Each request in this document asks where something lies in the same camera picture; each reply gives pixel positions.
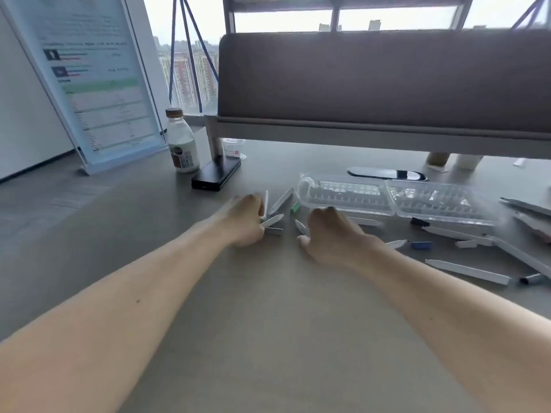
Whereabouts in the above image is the person's right hand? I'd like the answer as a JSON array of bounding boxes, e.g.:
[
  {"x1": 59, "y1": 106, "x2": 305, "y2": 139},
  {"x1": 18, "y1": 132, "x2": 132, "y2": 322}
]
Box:
[{"x1": 297, "y1": 206, "x2": 387, "y2": 272}]

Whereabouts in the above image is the white paper cup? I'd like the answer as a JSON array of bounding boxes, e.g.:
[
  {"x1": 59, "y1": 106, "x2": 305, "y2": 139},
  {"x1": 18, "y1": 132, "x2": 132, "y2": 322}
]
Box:
[{"x1": 454, "y1": 154, "x2": 483, "y2": 170}]

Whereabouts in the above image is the set of blue-toned caps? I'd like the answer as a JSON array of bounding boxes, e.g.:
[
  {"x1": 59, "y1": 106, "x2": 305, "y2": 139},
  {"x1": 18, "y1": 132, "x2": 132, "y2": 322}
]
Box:
[{"x1": 290, "y1": 202, "x2": 545, "y2": 285}]

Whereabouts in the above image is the grey desk divider shelf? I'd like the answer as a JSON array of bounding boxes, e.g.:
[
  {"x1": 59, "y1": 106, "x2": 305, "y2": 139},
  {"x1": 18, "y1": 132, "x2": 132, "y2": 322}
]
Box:
[{"x1": 217, "y1": 29, "x2": 551, "y2": 134}]

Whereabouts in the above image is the person's left forearm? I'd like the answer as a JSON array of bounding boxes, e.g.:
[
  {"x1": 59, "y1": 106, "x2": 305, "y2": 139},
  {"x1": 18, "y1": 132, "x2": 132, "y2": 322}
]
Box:
[{"x1": 0, "y1": 221, "x2": 235, "y2": 413}]

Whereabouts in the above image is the clear plastic marker case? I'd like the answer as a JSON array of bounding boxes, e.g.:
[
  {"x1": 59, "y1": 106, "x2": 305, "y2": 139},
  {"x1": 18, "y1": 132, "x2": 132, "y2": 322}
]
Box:
[{"x1": 297, "y1": 172, "x2": 507, "y2": 227}]

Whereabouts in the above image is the small clear jar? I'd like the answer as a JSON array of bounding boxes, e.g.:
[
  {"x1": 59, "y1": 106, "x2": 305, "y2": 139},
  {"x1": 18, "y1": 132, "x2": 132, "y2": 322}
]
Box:
[{"x1": 222, "y1": 139, "x2": 247, "y2": 161}]

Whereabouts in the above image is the set of blue-toned markers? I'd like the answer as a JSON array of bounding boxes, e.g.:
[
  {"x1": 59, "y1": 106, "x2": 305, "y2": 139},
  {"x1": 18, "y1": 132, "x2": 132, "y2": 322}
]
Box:
[{"x1": 258, "y1": 186, "x2": 551, "y2": 287}]

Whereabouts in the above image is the person's left hand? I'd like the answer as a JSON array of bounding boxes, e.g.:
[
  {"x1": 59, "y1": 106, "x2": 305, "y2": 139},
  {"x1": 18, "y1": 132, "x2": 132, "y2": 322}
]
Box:
[{"x1": 201, "y1": 193, "x2": 266, "y2": 249}]

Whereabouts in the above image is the grey desk shelf riser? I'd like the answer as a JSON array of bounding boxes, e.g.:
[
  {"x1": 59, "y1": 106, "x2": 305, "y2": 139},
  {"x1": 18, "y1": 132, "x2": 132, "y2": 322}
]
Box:
[{"x1": 203, "y1": 112, "x2": 551, "y2": 168}]

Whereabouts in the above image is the black rectangular power bank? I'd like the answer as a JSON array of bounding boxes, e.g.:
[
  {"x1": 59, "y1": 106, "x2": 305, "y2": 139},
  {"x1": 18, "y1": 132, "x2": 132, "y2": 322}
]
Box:
[{"x1": 191, "y1": 155, "x2": 242, "y2": 192}]

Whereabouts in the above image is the person's right forearm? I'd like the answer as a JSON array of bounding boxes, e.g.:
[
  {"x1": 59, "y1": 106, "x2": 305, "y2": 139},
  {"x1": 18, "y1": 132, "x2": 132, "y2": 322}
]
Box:
[{"x1": 357, "y1": 236, "x2": 551, "y2": 413}]

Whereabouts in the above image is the white milk bottle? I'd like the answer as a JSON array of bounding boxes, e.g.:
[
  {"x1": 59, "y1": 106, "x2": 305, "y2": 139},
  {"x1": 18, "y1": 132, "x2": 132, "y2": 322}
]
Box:
[{"x1": 165, "y1": 108, "x2": 201, "y2": 173}]

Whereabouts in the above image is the grey pen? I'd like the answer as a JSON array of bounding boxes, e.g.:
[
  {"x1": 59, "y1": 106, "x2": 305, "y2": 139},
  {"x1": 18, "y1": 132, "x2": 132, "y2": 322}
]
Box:
[{"x1": 499, "y1": 196, "x2": 551, "y2": 218}]

